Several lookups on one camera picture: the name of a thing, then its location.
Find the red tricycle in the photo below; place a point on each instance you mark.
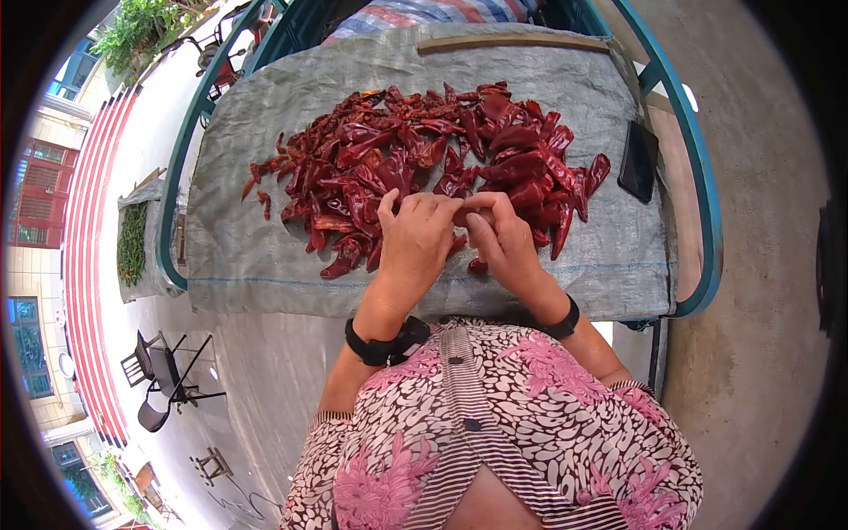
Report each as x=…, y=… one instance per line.
x=222, y=63

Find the person's body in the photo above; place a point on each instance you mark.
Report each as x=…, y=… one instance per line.
x=503, y=430

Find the black smartphone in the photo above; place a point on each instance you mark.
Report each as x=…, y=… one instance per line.
x=638, y=162

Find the pile of green chilies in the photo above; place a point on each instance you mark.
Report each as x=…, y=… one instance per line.
x=132, y=242

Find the person's left little finger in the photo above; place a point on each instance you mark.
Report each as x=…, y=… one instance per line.
x=389, y=209

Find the single dried chili pepper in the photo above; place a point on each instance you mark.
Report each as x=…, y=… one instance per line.
x=478, y=217

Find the person's right hand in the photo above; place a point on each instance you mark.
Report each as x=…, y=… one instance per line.
x=513, y=255

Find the building with windows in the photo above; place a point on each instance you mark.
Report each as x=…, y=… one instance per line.
x=40, y=199

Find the small wooden stool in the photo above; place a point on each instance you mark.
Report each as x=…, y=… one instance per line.
x=212, y=464

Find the person's right thumb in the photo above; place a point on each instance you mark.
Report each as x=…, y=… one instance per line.
x=482, y=240

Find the black folding chair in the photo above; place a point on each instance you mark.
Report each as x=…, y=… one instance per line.
x=136, y=364
x=165, y=377

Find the person's left hand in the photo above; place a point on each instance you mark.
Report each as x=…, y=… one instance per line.
x=414, y=252

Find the red striped steps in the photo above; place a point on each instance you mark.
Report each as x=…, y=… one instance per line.
x=83, y=265

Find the green plants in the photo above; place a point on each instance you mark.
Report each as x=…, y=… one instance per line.
x=142, y=30

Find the person's right index finger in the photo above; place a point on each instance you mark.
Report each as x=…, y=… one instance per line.
x=498, y=204

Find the teal metal cart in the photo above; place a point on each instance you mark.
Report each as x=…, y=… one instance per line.
x=699, y=165

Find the pile of red dried chilies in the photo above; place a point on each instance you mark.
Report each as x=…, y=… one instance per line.
x=424, y=146

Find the wooden stick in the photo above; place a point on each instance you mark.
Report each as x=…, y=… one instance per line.
x=510, y=42

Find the large grey woven sack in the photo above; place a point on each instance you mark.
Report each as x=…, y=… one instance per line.
x=265, y=238

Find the person's left fingers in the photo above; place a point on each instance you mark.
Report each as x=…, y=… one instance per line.
x=434, y=204

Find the small grey woven sack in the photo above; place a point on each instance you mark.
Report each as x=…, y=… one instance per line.
x=154, y=265

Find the black wrist band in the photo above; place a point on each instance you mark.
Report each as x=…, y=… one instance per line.
x=374, y=350
x=564, y=324

